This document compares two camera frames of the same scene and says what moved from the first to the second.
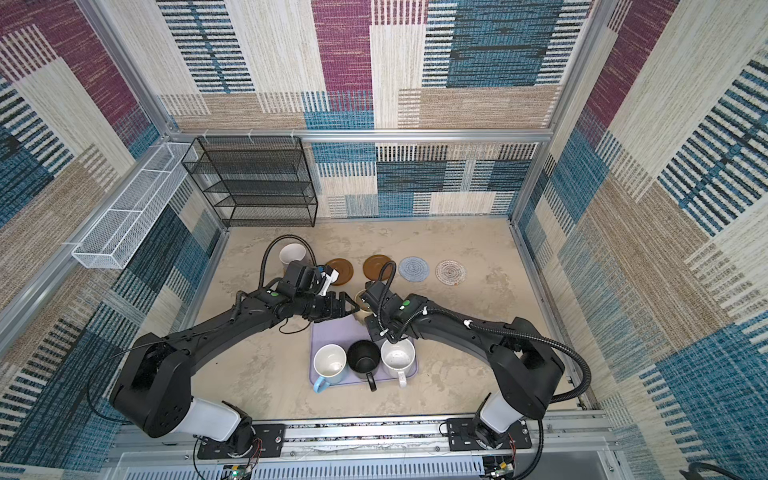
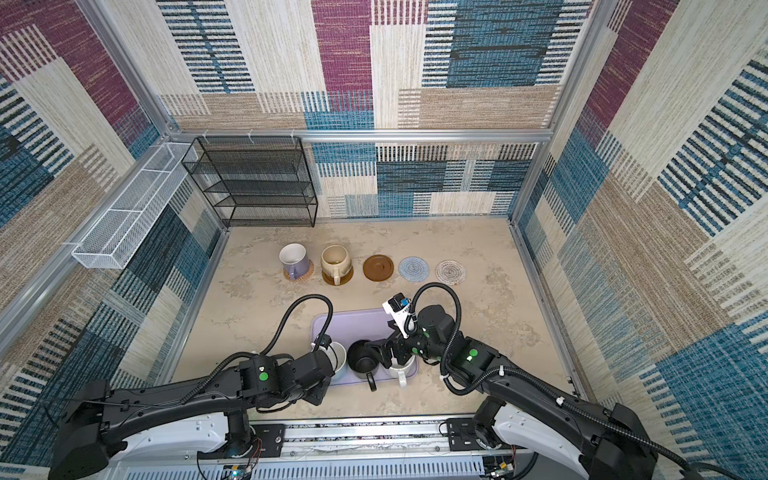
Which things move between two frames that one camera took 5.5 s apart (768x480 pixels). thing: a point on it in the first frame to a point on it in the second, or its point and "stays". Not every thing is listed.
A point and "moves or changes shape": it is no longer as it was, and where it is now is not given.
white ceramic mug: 398,359 stays
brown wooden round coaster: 373,265 stays
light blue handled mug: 329,363 stays
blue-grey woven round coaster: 414,269 stays
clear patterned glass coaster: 450,273 stays
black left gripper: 330,312 to 322,392
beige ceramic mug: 364,308 to 335,261
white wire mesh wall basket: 115,235 stays
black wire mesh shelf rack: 254,181 stays
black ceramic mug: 363,358 stays
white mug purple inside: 292,251 moves or changes shape
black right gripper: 373,328 to 398,343
